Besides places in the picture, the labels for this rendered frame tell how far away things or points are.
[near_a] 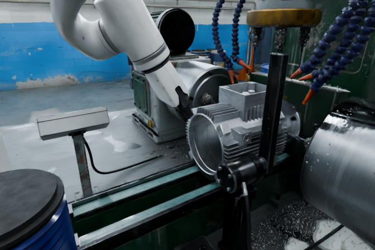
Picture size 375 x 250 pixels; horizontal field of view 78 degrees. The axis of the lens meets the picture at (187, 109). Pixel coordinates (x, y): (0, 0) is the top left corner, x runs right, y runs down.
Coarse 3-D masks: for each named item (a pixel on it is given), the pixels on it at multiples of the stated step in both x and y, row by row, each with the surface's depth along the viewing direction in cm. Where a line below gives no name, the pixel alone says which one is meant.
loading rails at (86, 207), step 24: (192, 168) 66; (288, 168) 70; (120, 192) 57; (144, 192) 57; (168, 192) 61; (192, 192) 57; (216, 192) 56; (264, 192) 67; (72, 216) 49; (96, 216) 52; (120, 216) 55; (144, 216) 49; (168, 216) 50; (192, 216) 54; (216, 216) 58; (96, 240) 43; (120, 240) 45; (144, 240) 48; (168, 240) 52; (192, 240) 56
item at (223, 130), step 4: (196, 108) 62; (192, 112) 61; (192, 116) 62; (280, 116) 60; (284, 116) 60; (280, 120) 61; (220, 124) 52; (224, 124) 52; (216, 128) 53; (220, 128) 51; (224, 128) 52; (228, 128) 52; (220, 132) 52; (224, 132) 51; (228, 132) 51; (220, 136) 52; (192, 156) 66; (216, 176) 56; (216, 180) 57
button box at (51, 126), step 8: (72, 112) 62; (80, 112) 63; (88, 112) 64; (96, 112) 64; (104, 112) 66; (40, 120) 58; (48, 120) 59; (56, 120) 60; (64, 120) 60; (72, 120) 61; (80, 120) 62; (88, 120) 63; (96, 120) 64; (104, 120) 65; (40, 128) 58; (48, 128) 58; (56, 128) 59; (64, 128) 60; (72, 128) 61; (80, 128) 62; (88, 128) 64; (96, 128) 68; (40, 136) 57; (48, 136) 59; (56, 136) 62; (64, 136) 66
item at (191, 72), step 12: (180, 72) 87; (192, 72) 82; (204, 72) 79; (216, 72) 81; (192, 84) 78; (204, 84) 80; (216, 84) 82; (228, 84) 85; (192, 96) 79; (204, 96) 80; (216, 96) 84; (168, 108) 94; (192, 108) 80
